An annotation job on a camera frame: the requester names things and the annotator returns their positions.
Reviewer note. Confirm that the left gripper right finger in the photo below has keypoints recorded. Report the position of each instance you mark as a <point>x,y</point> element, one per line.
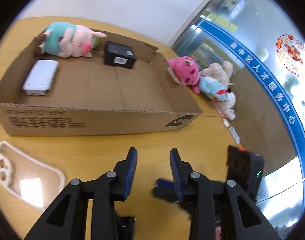
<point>215,204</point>

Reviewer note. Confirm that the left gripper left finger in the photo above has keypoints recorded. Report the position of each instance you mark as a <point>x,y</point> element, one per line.
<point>66,216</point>

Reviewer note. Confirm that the clear phone case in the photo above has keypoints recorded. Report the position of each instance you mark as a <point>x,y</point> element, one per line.
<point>28,179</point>

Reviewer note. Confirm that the white plastic device box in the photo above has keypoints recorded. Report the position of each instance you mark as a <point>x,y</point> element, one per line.
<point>40,79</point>

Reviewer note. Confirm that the black product box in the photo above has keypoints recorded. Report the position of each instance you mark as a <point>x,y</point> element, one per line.
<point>119,55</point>

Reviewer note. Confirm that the pig plush teal shirt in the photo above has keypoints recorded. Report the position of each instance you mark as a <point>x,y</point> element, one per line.
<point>65,39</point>

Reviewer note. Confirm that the person's right hand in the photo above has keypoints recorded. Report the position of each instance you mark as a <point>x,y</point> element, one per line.
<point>218,233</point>

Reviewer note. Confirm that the small white charm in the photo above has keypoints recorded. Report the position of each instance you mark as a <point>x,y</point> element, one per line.
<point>226,123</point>

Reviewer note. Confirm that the white dog plush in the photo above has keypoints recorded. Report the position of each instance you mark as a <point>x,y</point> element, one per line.
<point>227,108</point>

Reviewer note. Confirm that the light blue plush toy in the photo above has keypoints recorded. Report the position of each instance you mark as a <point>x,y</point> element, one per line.
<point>213,89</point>

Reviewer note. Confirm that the beige plush toy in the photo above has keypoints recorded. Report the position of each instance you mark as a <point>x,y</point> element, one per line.
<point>220,72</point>

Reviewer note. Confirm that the pink plush toy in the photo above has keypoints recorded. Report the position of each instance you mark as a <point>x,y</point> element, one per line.
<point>185,70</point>

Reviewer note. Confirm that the brown cardboard box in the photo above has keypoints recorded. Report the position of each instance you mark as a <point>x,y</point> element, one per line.
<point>91,98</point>

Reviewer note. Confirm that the cartoon poster on glass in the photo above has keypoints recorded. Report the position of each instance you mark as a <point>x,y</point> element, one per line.
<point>231,8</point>

